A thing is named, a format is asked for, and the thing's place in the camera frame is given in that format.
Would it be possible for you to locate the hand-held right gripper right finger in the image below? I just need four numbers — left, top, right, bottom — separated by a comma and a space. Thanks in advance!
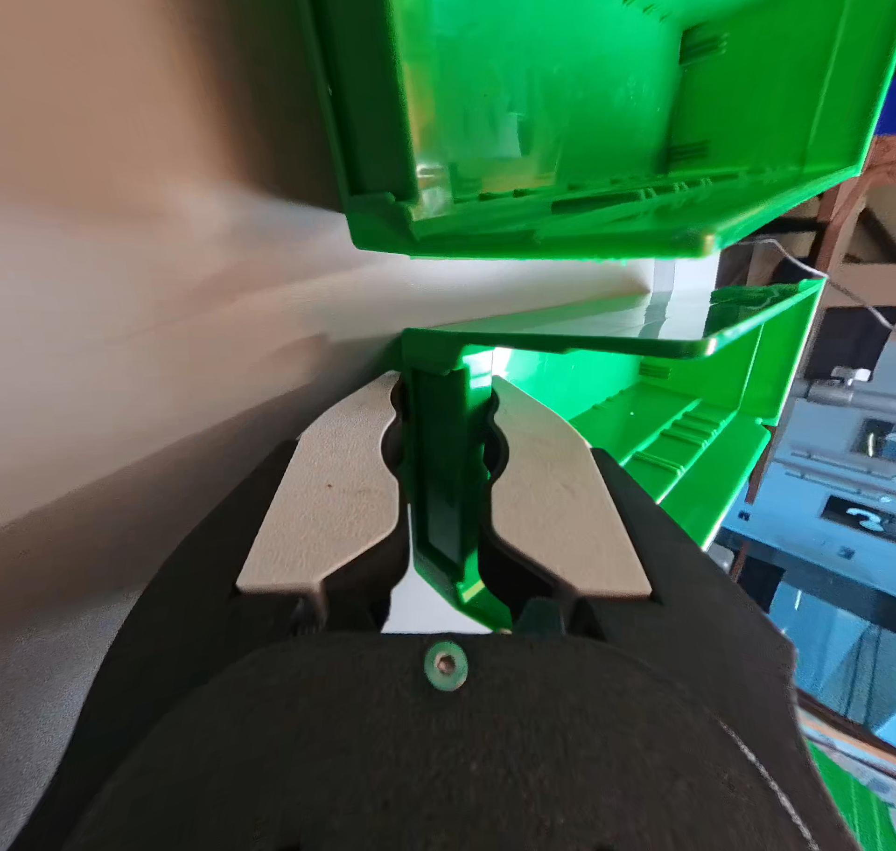
478, 375, 655, 628

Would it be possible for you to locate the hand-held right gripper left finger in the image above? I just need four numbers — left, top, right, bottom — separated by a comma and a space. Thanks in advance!
235, 371, 413, 629

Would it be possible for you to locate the green plastic storage bin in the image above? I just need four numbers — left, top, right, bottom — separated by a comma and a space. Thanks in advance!
294, 0, 896, 262
400, 280, 827, 631

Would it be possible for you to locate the grey desk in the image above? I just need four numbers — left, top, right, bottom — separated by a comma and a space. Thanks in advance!
0, 0, 722, 782

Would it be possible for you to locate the grey machine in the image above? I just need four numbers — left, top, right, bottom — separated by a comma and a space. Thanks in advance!
763, 364, 896, 537

